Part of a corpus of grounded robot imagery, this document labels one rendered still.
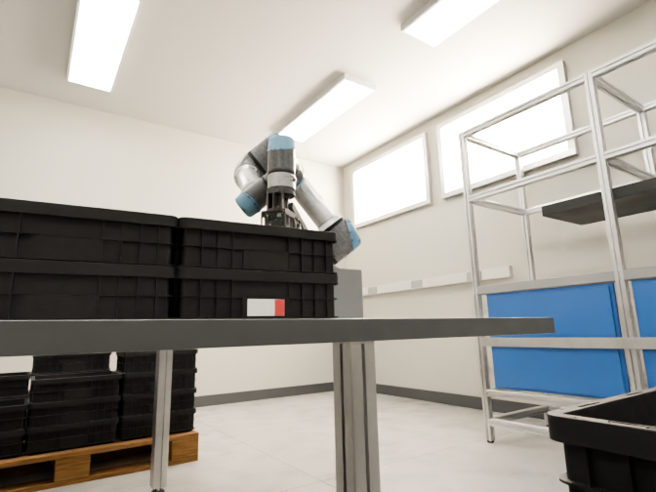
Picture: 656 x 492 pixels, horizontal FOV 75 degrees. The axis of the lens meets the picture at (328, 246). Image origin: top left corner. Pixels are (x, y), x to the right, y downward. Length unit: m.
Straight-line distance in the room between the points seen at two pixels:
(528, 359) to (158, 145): 3.78
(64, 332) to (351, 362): 0.47
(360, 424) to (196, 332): 0.37
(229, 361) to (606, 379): 3.29
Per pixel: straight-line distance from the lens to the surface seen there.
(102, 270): 0.94
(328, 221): 1.60
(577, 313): 2.59
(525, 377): 2.76
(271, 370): 4.79
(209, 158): 4.85
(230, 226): 1.00
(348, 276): 1.51
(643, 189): 2.55
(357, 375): 0.83
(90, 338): 0.61
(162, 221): 0.97
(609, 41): 3.90
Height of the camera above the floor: 0.68
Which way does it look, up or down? 11 degrees up
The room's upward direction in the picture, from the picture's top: 1 degrees counter-clockwise
